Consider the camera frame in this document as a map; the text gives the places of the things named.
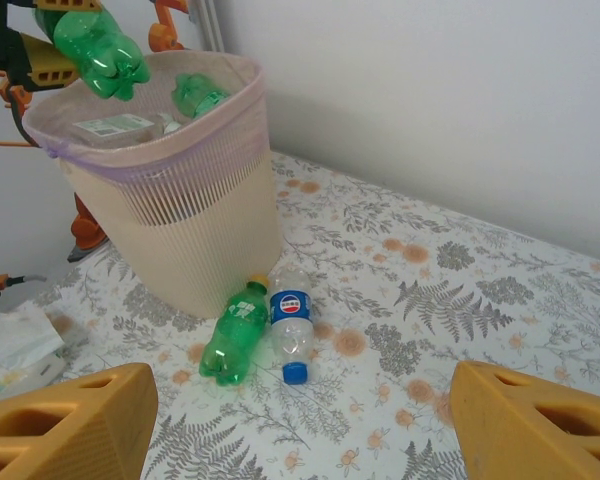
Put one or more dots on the clear bottle striped label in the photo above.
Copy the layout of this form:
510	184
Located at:
110	126

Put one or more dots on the pink bin liner bag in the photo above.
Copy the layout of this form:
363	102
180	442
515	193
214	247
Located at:
205	135

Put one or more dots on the beige ribbed waste bin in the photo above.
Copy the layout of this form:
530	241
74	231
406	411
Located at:
195	235

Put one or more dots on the orange-black right gripper right finger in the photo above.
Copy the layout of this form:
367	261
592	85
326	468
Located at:
495	430

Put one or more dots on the aluminium corner post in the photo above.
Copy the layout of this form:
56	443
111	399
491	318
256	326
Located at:
207	25

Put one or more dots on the green plastic soda bottle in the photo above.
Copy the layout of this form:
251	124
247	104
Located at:
235	330

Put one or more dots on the orange gripper wall sticker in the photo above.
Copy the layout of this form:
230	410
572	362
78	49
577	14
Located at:
22	97

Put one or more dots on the clear bottle round logo label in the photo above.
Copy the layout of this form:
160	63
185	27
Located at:
291	310

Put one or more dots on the orange-black right gripper left finger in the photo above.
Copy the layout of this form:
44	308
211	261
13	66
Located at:
115	430

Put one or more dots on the bag of colourful candies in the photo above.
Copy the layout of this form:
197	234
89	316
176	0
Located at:
15	345

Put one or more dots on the finger of the orange-black left gripper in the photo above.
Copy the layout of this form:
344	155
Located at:
70	5
50	70

